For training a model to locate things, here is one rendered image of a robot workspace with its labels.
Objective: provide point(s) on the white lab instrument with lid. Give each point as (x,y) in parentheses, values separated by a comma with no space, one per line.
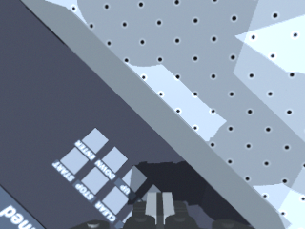
(82,137)

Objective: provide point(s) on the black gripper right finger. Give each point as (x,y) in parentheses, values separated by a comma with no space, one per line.
(174,215)

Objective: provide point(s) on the grey perforated base plate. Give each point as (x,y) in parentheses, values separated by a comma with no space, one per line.
(232,70)

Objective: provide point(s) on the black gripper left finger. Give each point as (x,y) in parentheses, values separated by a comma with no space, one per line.
(145,215)

